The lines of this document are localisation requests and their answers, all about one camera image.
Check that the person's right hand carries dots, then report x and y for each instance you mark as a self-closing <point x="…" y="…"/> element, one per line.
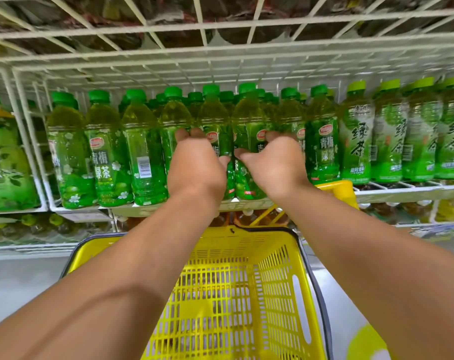
<point x="283" y="168"/>

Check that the person's left hand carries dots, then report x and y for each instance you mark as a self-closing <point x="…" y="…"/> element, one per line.
<point x="197" y="168"/>

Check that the row of flower-label green bottles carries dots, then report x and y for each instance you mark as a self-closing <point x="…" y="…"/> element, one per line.
<point x="107" y="164"/>

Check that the yellow shopping basket trolley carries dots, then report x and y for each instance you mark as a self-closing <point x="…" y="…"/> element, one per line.
<point x="230" y="296"/>

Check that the person's left forearm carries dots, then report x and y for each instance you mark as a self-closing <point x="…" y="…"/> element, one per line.
<point x="99" y="292"/>

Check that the person's right forearm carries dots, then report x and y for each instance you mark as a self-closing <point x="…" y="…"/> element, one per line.
<point x="392" y="266"/>

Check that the pale green shelf strip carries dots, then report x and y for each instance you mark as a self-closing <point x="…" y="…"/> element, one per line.
<point x="148" y="209"/>

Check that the white shelf price tag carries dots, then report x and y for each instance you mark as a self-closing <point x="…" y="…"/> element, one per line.
<point x="86" y="216"/>

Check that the row of white-label green bottles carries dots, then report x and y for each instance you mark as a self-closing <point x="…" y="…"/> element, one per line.
<point x="388" y="146"/>

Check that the row of orange-label tea bottles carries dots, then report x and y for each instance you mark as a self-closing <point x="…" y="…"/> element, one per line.
<point x="99" y="11"/>

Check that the row of large green-label bottles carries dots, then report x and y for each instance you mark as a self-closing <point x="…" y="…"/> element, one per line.
<point x="5" y="172"/>

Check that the yellow cartoon floor sticker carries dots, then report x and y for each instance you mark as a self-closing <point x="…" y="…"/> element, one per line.
<point x="365" y="344"/>

